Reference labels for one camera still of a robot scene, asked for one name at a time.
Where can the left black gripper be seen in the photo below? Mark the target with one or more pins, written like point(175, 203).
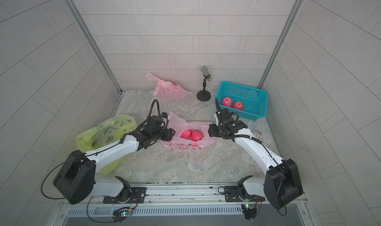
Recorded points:
point(169, 133)

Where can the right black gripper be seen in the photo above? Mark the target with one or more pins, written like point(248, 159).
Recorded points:
point(212, 131)

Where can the red apple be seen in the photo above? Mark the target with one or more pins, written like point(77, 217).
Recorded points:
point(197, 135)
point(227, 102)
point(238, 106)
point(187, 134)

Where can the pink strawberry print plastic bag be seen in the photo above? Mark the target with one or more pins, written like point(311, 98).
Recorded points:
point(180, 125)

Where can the yellow-green plastic bag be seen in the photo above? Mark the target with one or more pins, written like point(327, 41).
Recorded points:
point(105, 133)

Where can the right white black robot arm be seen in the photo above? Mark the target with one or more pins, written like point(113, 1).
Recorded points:
point(281, 184)

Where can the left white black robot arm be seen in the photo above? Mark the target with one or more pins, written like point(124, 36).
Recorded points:
point(76, 178)

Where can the plain pink plastic bag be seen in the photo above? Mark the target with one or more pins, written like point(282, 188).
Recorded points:
point(166, 89)

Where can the small printed card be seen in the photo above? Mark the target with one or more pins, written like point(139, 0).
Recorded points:
point(257, 134)

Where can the teal plastic basket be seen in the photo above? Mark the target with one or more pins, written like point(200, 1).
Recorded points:
point(255, 101)

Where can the microphone on black stand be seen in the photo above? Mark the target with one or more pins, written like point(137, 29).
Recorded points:
point(204, 95)

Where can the left circuit board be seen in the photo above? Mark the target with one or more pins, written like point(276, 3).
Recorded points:
point(122, 214)

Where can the circuit board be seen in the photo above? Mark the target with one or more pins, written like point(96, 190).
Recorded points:
point(250, 211)
point(122, 214)

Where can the right circuit board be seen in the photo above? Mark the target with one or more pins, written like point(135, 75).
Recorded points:
point(250, 211)

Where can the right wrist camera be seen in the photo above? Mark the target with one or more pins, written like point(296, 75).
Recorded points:
point(218, 119)

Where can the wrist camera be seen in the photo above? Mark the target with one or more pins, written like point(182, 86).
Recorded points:
point(218, 119)
point(164, 116)

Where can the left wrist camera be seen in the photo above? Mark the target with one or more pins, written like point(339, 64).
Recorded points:
point(164, 116)

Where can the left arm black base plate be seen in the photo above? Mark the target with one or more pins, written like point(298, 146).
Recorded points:
point(140, 194)

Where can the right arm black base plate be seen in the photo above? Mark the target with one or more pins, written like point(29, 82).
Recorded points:
point(239, 194)

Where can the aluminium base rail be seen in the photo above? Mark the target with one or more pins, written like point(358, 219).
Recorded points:
point(156, 193)

